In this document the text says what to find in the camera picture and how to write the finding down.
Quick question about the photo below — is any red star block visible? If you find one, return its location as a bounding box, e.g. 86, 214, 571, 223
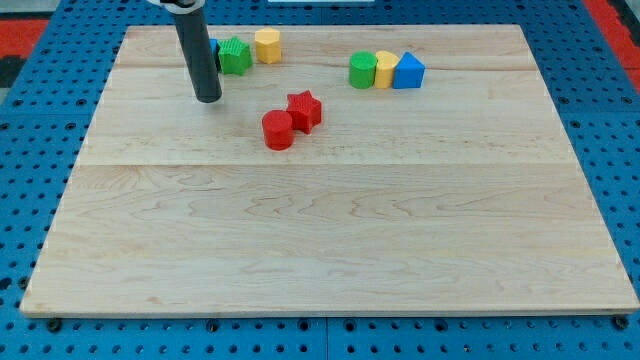
286, 90, 322, 134

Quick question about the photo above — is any green star block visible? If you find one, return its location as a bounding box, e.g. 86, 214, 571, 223
218, 36, 253, 76

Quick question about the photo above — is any red cylinder block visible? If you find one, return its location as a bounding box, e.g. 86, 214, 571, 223
262, 110, 294, 151

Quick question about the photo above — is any green cylinder block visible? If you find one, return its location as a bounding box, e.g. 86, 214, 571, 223
349, 51, 377, 89

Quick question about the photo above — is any yellow half-round block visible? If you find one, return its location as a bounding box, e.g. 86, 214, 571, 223
374, 50, 400, 89

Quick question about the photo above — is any blue triangle block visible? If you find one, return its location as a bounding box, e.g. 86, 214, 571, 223
392, 52, 426, 89

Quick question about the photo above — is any wooden board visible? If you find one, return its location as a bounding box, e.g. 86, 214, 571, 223
20, 25, 639, 319

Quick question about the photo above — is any yellow hexagon block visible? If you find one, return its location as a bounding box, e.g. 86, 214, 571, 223
254, 27, 282, 64

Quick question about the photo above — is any blue block behind rod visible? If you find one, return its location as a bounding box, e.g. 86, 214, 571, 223
209, 38, 221, 71

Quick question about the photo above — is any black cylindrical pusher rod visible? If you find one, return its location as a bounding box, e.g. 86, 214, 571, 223
173, 7, 222, 103

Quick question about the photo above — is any white rod mount collar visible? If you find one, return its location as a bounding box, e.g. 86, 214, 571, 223
147, 0, 206, 15

